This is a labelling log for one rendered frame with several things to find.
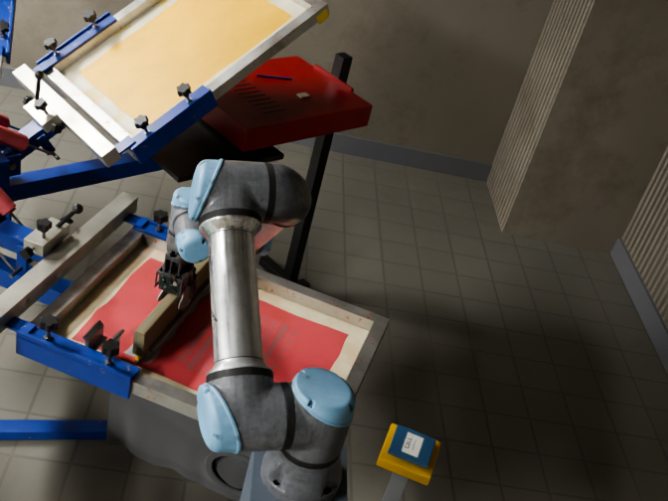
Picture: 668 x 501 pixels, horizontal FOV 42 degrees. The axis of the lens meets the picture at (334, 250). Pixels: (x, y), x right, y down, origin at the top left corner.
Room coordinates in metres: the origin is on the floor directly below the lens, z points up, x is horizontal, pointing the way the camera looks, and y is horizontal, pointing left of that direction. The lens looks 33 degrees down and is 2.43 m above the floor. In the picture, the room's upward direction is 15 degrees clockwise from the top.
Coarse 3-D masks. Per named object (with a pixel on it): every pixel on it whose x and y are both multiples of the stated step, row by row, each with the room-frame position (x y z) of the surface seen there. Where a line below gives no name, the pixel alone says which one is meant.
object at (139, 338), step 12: (204, 264) 1.87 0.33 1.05; (204, 276) 1.87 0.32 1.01; (168, 300) 1.68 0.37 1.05; (156, 312) 1.62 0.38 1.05; (168, 312) 1.66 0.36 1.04; (144, 324) 1.57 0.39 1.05; (156, 324) 1.59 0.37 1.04; (168, 324) 1.66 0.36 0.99; (144, 336) 1.54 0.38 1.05; (156, 336) 1.60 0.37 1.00; (132, 348) 1.54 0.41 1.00; (144, 348) 1.54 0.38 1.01
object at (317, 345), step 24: (144, 264) 1.93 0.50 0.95; (120, 288) 1.80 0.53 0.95; (144, 288) 1.82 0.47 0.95; (192, 312) 1.78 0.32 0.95; (264, 312) 1.86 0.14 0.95; (288, 312) 1.89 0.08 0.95; (312, 336) 1.82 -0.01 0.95; (336, 336) 1.84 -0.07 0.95; (288, 360) 1.70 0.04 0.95; (312, 360) 1.72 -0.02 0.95
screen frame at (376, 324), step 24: (120, 240) 1.96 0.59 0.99; (144, 240) 2.02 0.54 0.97; (96, 264) 1.82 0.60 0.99; (72, 288) 1.70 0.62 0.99; (264, 288) 1.96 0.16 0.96; (288, 288) 1.95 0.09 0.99; (48, 312) 1.59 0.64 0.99; (336, 312) 1.92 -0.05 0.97; (360, 312) 1.93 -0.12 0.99; (360, 360) 1.73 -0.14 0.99; (144, 384) 1.44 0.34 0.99; (168, 384) 1.46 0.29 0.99; (360, 384) 1.64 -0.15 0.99; (168, 408) 1.42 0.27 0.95; (192, 408) 1.41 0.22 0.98
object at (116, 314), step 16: (112, 304) 1.73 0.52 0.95; (128, 304) 1.74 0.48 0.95; (96, 320) 1.65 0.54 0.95; (112, 320) 1.67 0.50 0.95; (128, 320) 1.68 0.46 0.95; (80, 336) 1.58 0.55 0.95; (112, 336) 1.61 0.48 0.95; (128, 336) 1.62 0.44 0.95; (176, 336) 1.67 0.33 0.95; (192, 336) 1.69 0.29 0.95; (160, 352) 1.60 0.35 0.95; (176, 352) 1.61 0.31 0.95; (144, 368) 1.53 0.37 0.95; (160, 368) 1.54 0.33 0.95; (176, 368) 1.56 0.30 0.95; (288, 368) 1.67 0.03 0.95; (192, 384) 1.52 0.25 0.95
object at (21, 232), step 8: (0, 224) 1.82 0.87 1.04; (8, 224) 1.83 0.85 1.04; (16, 224) 1.84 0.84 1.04; (0, 232) 1.79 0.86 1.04; (8, 232) 1.79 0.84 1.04; (16, 232) 1.80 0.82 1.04; (24, 232) 1.81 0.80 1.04; (0, 240) 1.78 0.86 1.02; (8, 240) 1.78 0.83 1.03; (16, 240) 1.78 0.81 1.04; (8, 248) 1.78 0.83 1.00; (16, 248) 1.78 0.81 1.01; (56, 248) 1.79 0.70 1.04; (32, 256) 1.77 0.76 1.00; (40, 256) 1.77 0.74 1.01
